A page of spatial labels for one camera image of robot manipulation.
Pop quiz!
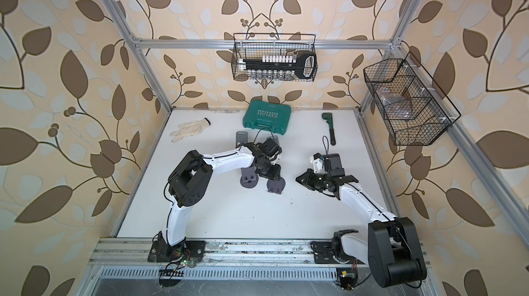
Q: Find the purple phone stand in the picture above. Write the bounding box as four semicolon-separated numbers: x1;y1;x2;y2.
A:
240;167;259;189
267;178;286;195

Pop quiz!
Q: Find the black phone stand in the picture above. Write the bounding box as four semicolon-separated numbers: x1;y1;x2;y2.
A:
236;131;249;148
267;136;280;146

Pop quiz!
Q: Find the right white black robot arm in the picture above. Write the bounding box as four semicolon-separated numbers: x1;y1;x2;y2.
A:
296;153;427;288

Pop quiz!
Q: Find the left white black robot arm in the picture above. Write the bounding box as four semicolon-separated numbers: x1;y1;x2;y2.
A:
148;138;282;263

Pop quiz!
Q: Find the green plastic tool case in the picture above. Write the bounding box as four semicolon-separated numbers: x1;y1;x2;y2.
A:
242;100;292;135

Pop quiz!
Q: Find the green black hand tool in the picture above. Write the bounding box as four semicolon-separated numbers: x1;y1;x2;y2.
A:
322;112;336;146

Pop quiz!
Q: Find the white work glove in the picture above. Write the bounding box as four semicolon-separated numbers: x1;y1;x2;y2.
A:
170;118;211;143

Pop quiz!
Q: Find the black socket set holder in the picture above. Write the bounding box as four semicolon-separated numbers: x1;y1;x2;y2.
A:
231;52;318;81

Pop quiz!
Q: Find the clear plastic bag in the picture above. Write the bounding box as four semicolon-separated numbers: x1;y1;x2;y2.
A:
376;87;413;121

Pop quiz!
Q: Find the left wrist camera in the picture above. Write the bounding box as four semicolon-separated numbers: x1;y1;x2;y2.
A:
260;138;282;161

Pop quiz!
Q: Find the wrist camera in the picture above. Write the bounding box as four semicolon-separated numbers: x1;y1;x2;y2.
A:
260;138;282;161
310;153;326;174

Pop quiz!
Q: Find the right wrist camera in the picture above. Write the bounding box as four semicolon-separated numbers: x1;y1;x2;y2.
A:
310;153;326;174

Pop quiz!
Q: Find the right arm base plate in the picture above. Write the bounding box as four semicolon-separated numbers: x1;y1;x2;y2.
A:
310;241;364;265

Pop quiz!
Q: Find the black wire basket back wall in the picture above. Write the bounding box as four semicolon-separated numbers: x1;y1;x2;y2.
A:
231;32;318;82

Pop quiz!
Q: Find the black wire basket wall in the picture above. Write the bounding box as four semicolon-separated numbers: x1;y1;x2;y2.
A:
363;52;461;146
231;32;318;82

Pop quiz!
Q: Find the black wire basket right wall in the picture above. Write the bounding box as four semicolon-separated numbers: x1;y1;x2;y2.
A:
363;52;461;146

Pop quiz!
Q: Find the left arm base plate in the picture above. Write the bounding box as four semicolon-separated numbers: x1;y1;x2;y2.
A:
147;240;206;263

